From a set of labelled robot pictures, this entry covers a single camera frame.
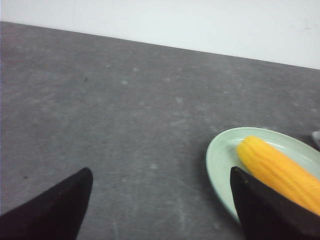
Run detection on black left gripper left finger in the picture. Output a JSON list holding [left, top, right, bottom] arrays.
[[0, 167, 93, 240]]

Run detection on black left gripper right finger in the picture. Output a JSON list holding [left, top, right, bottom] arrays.
[[230, 166, 320, 240]]

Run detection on yellow corn cob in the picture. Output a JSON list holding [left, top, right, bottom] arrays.
[[236, 135, 320, 215]]

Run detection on pale green oval plate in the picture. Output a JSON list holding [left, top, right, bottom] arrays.
[[206, 127, 320, 223]]

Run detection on silver digital kitchen scale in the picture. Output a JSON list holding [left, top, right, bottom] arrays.
[[311, 130, 320, 150]]

